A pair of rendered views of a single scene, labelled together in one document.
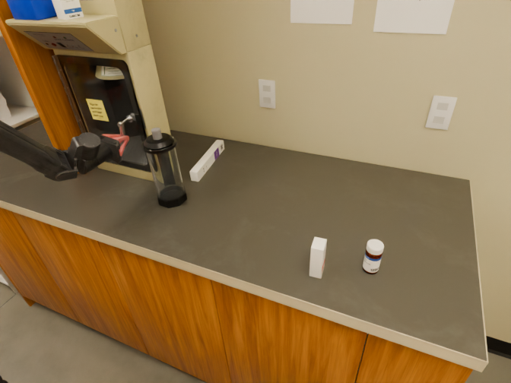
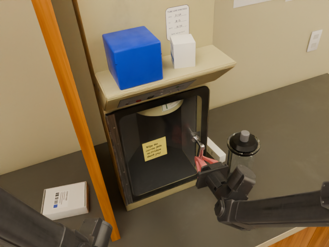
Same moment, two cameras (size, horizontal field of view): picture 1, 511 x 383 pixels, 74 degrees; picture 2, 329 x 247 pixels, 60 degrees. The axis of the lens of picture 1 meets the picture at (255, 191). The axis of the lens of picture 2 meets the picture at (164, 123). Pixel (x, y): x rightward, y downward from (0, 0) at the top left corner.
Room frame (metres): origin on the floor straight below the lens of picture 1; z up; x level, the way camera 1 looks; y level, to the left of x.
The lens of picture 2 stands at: (0.67, 0.97, 1.84)
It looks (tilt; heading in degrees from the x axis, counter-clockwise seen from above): 39 degrees down; 313
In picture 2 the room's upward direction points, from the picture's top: 4 degrees counter-clockwise
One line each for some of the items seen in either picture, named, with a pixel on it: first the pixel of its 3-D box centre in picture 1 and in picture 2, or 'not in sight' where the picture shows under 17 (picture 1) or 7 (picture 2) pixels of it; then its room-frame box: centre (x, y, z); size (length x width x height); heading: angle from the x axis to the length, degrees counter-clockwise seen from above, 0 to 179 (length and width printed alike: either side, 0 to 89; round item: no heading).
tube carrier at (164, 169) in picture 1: (166, 170); (240, 163); (0.96, 0.29, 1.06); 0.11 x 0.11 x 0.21
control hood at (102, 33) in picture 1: (66, 36); (166, 85); (1.08, 0.52, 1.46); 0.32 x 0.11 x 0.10; 64
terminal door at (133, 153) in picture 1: (107, 116); (164, 150); (1.12, 0.50, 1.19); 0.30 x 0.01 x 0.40; 63
